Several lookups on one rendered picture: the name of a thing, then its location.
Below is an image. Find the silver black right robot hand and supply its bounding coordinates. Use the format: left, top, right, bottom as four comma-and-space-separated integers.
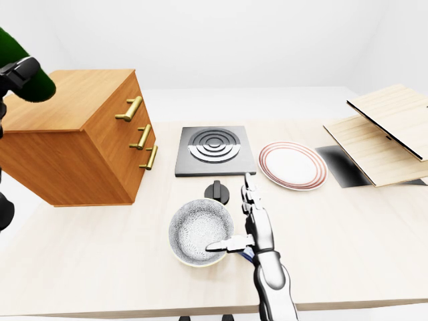
205, 172, 276, 257

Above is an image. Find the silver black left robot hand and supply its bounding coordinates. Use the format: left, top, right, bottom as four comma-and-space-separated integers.
0, 56, 41, 98

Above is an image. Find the wooden cabinet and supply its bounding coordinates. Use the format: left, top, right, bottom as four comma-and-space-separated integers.
0, 69, 159, 208

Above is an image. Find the wooden cabinet drawer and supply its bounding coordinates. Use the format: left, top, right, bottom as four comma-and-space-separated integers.
82, 70, 144, 156
114, 119, 159, 204
98, 94, 151, 180

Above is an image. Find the round black knob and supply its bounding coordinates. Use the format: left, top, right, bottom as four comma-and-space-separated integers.
204, 180, 232, 205

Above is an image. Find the patterned grey bowl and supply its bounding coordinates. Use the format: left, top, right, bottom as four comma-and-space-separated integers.
168, 198, 236, 268

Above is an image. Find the white plate with red rings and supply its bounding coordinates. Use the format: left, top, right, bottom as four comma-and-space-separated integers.
258, 140, 330, 192

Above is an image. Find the flat dark stove plate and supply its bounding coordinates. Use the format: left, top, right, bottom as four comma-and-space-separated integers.
175, 126, 257, 178

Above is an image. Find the large pale wooden board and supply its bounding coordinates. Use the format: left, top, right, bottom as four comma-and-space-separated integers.
322, 114, 428, 189

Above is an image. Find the small pale wooden board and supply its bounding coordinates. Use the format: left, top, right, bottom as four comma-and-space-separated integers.
346, 83, 428, 163

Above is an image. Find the brass drawer handle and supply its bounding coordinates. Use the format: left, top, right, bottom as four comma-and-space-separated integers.
138, 145, 159, 171
114, 96, 144, 122
129, 124, 152, 150

